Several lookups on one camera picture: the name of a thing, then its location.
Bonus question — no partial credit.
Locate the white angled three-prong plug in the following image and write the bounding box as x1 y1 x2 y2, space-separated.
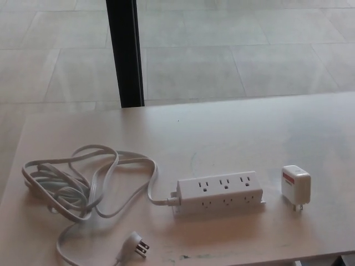
115 231 150 263

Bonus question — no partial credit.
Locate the white cube charger adapter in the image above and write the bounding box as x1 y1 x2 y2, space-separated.
280 165 311 212

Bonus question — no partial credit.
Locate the white flat power cord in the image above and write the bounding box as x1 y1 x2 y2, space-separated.
21 145 178 266

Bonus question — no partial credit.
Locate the white six-outlet power strip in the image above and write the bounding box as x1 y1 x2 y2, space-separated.
170 171 267 219

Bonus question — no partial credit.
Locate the black vertical window frame post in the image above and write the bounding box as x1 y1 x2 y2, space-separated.
105 0 145 109

